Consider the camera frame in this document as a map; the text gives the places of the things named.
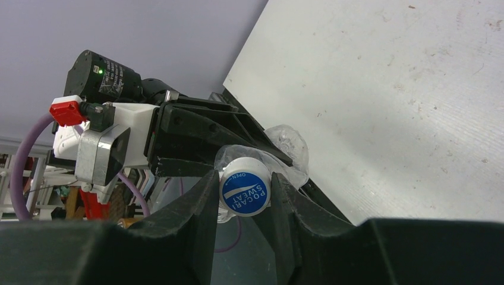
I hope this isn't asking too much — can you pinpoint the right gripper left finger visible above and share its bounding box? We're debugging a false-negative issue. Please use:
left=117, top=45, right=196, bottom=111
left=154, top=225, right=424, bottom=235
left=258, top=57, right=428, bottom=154
left=1, top=170, right=219, bottom=284

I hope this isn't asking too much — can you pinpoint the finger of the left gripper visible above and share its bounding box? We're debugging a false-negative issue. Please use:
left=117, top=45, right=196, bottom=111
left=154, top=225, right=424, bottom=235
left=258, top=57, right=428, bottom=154
left=251, top=173, right=355, bottom=237
left=161, top=97, right=291, bottom=166

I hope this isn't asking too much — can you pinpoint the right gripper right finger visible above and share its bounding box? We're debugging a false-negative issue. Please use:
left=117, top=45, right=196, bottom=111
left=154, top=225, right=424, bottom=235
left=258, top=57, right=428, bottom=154
left=270, top=172, right=504, bottom=285

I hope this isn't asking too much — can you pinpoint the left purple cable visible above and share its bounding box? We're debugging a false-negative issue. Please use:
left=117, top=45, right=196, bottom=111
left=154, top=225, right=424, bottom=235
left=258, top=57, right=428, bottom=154
left=10, top=114, right=152, bottom=222

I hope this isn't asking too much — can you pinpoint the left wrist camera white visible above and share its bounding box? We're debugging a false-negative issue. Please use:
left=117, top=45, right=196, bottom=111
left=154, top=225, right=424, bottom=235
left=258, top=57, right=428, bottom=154
left=49, top=95, right=158, bottom=204

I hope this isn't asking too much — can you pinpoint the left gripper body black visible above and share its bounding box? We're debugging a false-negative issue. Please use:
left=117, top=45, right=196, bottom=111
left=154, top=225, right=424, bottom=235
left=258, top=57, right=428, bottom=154
left=144, top=97, right=240, bottom=178

